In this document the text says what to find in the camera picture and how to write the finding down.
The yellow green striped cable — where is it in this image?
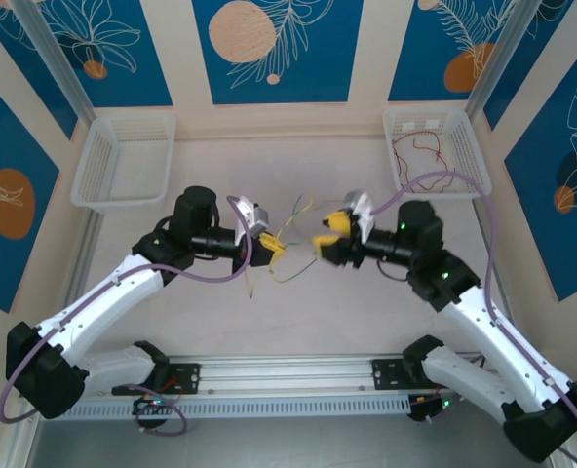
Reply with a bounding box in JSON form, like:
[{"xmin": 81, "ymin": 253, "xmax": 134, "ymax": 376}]
[
  {"xmin": 246, "ymin": 193, "xmax": 319, "ymax": 301},
  {"xmin": 268, "ymin": 194, "xmax": 319, "ymax": 286}
]

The grey slotted cable duct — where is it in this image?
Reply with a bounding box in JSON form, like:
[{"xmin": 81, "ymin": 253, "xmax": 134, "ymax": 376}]
[{"xmin": 63, "ymin": 393, "xmax": 412, "ymax": 421}]

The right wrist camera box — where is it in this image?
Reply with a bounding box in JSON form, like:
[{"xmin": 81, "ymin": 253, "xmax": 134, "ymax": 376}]
[{"xmin": 341, "ymin": 189, "xmax": 378, "ymax": 244}]

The small circuit board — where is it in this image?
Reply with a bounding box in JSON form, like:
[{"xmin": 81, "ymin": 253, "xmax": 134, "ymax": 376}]
[
  {"xmin": 407, "ymin": 394, "xmax": 458, "ymax": 423},
  {"xmin": 132, "ymin": 395, "xmax": 178, "ymax": 416}
]

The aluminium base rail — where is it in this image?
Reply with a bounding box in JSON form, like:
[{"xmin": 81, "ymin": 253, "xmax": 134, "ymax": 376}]
[{"xmin": 18, "ymin": 350, "xmax": 558, "ymax": 400}]

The aluminium frame rail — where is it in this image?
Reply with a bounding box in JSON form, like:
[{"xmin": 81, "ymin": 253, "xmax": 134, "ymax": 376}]
[{"xmin": 0, "ymin": 416, "xmax": 44, "ymax": 468}]

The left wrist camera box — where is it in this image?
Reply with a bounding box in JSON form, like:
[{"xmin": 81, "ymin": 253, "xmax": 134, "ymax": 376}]
[{"xmin": 232, "ymin": 195, "xmax": 273, "ymax": 241}]

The aluminium corner post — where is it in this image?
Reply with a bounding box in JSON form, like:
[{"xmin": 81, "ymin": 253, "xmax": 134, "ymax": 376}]
[
  {"xmin": 10, "ymin": 0, "xmax": 98, "ymax": 121},
  {"xmin": 466, "ymin": 0, "xmax": 538, "ymax": 121}
]

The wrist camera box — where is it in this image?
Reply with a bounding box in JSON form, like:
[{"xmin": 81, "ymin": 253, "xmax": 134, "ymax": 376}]
[
  {"xmin": 341, "ymin": 189, "xmax": 378, "ymax": 244},
  {"xmin": 232, "ymin": 195, "xmax": 273, "ymax": 241}
]

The white plastic mesh basket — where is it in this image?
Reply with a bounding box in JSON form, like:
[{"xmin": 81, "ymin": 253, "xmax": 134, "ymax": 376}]
[
  {"xmin": 69, "ymin": 114, "xmax": 178, "ymax": 215},
  {"xmin": 381, "ymin": 106, "xmax": 493, "ymax": 199}
]

